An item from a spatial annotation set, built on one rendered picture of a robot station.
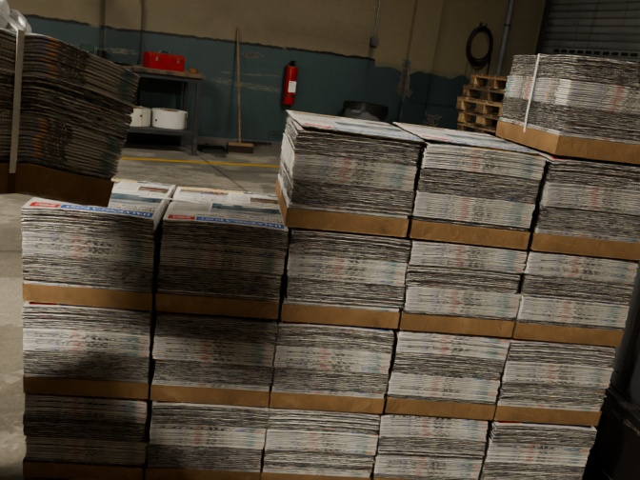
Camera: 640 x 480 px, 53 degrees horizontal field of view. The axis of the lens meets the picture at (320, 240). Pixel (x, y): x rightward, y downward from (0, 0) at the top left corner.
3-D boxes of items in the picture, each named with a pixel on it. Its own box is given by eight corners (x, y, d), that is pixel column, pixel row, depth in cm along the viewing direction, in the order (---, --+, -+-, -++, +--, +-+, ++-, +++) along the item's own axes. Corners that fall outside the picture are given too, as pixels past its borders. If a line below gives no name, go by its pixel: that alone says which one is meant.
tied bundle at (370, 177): (273, 193, 182) (283, 110, 176) (375, 204, 187) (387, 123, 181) (283, 229, 146) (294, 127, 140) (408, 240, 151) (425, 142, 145)
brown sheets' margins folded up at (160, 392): (64, 397, 193) (68, 235, 180) (437, 420, 209) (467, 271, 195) (20, 478, 157) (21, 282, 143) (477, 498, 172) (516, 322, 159)
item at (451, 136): (390, 124, 182) (390, 120, 182) (487, 135, 186) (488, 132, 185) (421, 141, 147) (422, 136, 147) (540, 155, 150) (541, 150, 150)
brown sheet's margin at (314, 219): (274, 191, 182) (276, 176, 181) (373, 201, 186) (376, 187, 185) (284, 226, 146) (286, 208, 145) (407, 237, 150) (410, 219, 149)
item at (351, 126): (286, 112, 175) (286, 109, 174) (388, 125, 179) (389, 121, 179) (297, 129, 140) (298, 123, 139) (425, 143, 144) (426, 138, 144)
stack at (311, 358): (62, 439, 197) (68, 171, 175) (430, 458, 213) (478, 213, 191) (18, 529, 160) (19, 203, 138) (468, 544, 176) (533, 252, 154)
